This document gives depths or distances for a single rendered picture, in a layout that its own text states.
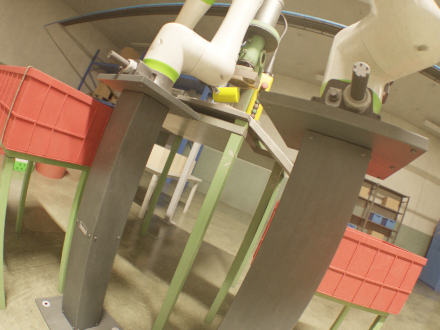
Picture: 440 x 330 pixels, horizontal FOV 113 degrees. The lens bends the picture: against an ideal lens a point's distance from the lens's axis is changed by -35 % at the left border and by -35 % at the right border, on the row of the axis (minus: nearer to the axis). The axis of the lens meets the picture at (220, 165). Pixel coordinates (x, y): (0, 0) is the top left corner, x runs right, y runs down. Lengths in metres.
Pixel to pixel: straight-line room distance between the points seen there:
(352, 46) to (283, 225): 0.34
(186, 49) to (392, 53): 0.55
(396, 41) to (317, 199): 0.28
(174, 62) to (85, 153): 0.42
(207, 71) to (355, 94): 0.52
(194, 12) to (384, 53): 0.79
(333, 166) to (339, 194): 0.04
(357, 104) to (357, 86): 0.04
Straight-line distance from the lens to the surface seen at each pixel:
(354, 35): 0.45
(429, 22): 0.38
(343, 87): 0.37
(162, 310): 0.98
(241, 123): 0.80
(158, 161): 2.31
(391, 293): 0.87
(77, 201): 0.90
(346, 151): 0.37
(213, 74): 0.73
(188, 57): 0.71
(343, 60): 0.45
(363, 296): 0.83
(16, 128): 0.67
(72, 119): 0.73
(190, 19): 1.02
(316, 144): 0.37
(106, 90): 8.53
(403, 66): 0.41
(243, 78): 0.99
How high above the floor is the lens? 0.78
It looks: 2 degrees up
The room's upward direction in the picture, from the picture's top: 22 degrees clockwise
